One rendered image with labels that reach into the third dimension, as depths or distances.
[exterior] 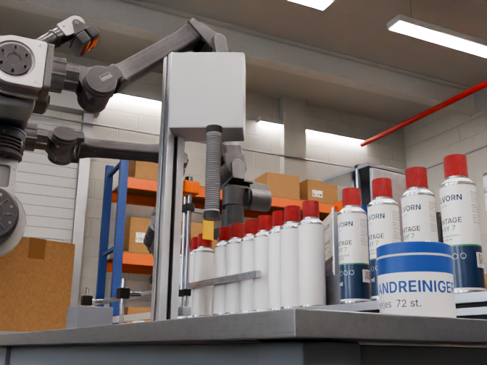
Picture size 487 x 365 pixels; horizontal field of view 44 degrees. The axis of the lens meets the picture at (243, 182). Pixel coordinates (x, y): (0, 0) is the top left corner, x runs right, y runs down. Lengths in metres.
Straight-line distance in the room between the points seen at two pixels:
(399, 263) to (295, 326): 0.17
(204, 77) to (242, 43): 4.35
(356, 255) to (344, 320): 0.60
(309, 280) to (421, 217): 0.28
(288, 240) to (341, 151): 6.29
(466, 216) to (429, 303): 0.35
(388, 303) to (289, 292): 0.60
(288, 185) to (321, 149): 1.41
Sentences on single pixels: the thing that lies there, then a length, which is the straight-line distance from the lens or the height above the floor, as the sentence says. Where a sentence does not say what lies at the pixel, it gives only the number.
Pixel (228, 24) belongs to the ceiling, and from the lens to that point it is 5.70.
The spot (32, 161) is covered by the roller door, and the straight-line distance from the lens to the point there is 6.00.
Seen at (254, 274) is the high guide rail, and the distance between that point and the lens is 1.24.
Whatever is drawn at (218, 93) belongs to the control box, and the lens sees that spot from 1.39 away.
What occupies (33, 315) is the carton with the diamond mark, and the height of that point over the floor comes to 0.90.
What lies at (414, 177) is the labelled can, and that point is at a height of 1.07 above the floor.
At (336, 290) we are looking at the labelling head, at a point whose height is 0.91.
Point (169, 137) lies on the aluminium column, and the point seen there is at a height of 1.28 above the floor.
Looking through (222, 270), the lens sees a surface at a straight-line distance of 1.39.
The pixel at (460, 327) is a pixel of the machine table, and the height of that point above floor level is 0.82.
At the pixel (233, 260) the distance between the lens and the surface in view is 1.35.
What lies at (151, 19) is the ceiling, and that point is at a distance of 5.49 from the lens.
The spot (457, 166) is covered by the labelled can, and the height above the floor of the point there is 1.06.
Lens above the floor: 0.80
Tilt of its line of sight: 16 degrees up
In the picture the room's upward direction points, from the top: 1 degrees clockwise
